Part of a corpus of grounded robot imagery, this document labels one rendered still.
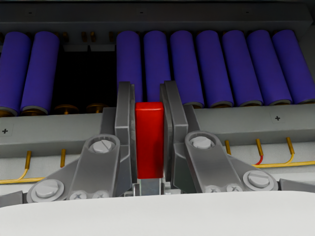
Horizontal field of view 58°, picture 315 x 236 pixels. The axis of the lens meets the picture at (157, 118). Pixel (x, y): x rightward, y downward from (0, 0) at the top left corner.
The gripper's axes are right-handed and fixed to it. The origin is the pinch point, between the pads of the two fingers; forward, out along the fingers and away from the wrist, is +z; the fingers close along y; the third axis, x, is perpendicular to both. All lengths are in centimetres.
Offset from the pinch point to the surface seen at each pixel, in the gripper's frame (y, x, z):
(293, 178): 9.1, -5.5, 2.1
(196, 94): 3.4, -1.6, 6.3
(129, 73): -1.0, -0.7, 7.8
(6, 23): -9.7, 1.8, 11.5
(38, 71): -7.0, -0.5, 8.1
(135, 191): -0.7, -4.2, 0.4
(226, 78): 5.7, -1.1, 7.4
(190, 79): 3.1, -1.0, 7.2
